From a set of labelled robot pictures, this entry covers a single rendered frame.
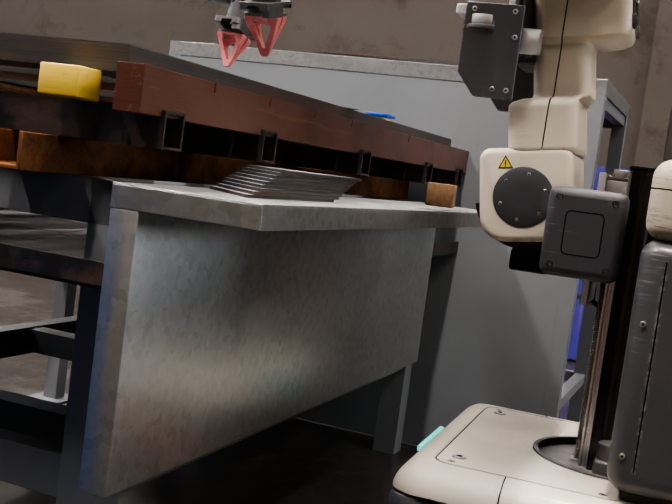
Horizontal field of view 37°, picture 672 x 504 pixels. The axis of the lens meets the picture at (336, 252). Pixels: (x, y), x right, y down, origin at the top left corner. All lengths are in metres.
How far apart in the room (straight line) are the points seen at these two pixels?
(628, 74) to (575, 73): 10.41
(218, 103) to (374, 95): 1.46
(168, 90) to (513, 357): 1.65
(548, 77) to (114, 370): 0.95
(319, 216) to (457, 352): 1.55
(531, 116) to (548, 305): 1.04
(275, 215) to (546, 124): 0.72
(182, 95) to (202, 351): 0.35
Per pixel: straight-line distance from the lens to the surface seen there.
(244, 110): 1.51
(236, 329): 1.50
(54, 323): 2.45
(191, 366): 1.40
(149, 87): 1.29
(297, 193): 1.40
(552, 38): 1.82
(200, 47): 3.12
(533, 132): 1.77
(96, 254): 1.40
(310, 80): 2.95
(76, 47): 1.37
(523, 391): 2.78
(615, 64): 12.26
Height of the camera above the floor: 0.73
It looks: 5 degrees down
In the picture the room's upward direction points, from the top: 8 degrees clockwise
